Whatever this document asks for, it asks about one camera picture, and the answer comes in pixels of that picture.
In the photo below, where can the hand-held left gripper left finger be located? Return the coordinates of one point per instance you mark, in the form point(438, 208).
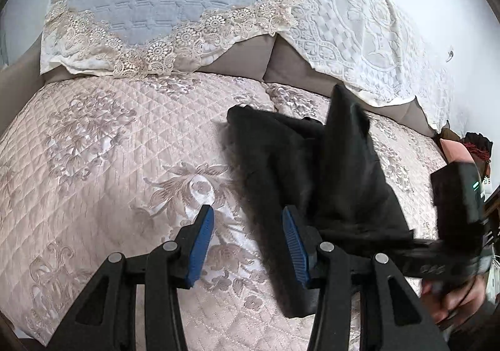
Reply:
point(201, 241)

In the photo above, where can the small wall hook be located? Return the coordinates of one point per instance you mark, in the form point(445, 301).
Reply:
point(450, 55)

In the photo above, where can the pink quilted sofa cover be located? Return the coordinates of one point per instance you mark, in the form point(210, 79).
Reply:
point(97, 159)

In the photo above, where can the pink cushion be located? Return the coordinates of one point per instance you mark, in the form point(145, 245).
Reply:
point(457, 152)

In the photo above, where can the dark red cloth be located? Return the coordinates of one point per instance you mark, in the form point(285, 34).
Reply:
point(478, 144)

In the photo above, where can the black leather jacket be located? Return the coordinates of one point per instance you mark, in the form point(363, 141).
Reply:
point(351, 179)

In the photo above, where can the white quilted embossed cover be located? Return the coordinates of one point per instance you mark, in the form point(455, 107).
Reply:
point(359, 23)

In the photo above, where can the person's right hand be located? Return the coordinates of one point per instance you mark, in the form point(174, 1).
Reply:
point(472, 300)

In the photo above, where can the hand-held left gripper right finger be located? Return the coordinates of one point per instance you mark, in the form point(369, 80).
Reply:
point(293, 245)

